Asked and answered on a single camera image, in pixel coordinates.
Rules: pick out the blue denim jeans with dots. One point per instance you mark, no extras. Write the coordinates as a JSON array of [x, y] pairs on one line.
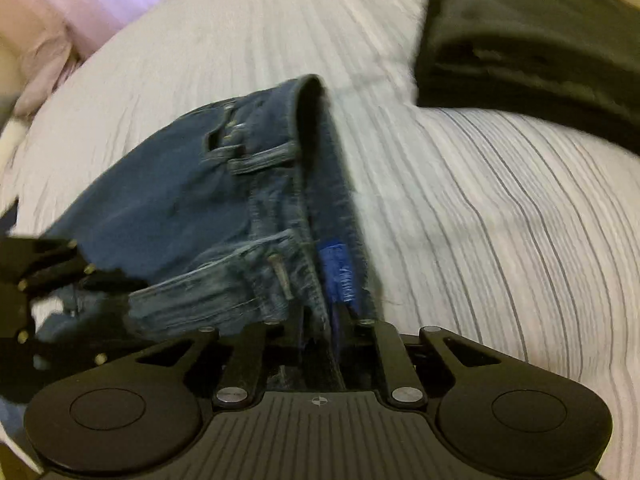
[[165, 200]]

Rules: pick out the dark grey fleece garment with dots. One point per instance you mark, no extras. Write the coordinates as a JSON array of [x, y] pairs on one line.
[[525, 35]]

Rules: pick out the bed with striped sheet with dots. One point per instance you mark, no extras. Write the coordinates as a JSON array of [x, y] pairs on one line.
[[475, 185]]

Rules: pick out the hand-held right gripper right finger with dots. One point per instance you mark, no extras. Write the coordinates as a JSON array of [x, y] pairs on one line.
[[385, 355]]

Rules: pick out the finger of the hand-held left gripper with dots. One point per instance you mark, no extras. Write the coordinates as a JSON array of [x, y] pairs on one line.
[[75, 352], [50, 265]]

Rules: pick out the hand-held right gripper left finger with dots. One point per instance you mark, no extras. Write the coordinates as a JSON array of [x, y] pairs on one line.
[[287, 340]]

